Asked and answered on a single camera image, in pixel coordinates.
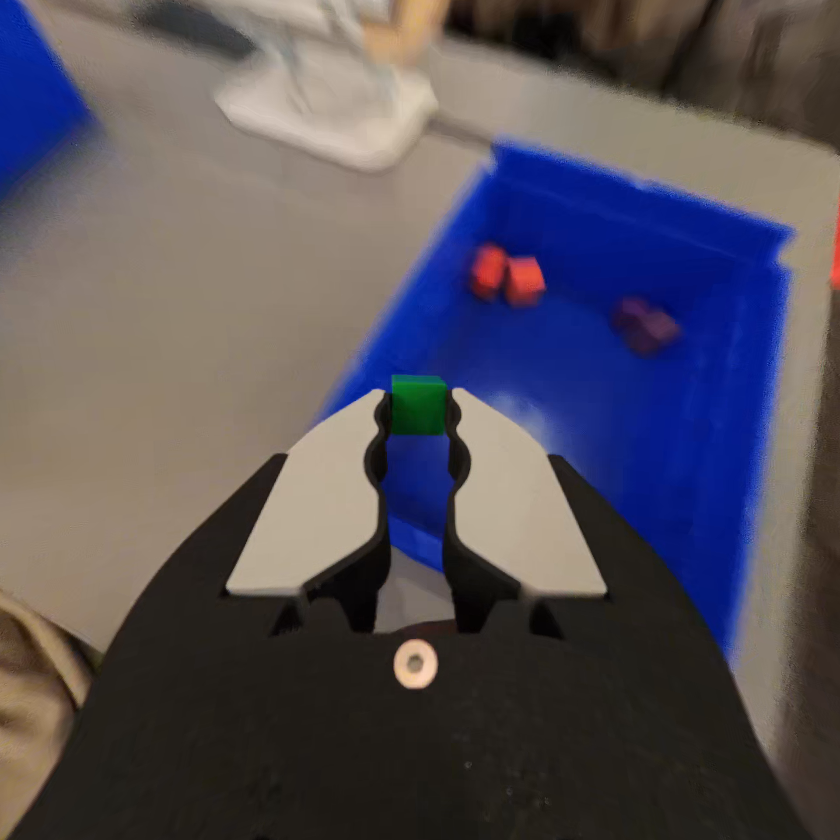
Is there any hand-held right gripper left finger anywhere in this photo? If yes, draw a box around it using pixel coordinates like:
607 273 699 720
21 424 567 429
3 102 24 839
225 388 392 634

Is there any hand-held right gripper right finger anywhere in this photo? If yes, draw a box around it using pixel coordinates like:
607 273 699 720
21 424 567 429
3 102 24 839
443 387 609 634

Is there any blue plastic bin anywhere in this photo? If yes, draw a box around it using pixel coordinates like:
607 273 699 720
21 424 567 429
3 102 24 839
315 134 798 665
0 0 101 198

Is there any green wooden cube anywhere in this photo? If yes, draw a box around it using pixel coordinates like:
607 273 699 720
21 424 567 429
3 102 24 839
390 374 449 436

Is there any purple wooden cube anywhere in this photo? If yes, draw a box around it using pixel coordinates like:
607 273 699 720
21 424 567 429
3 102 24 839
626 308 683 359
612 297 652 333

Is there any red wooden cube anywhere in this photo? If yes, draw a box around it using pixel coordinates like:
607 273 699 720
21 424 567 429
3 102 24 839
504 256 547 308
468 243 510 303

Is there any person's cream sweatshirt torso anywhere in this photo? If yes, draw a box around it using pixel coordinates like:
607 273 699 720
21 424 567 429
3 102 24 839
0 591 106 824

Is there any white metal stand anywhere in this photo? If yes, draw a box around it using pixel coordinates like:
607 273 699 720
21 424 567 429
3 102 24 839
213 0 441 173

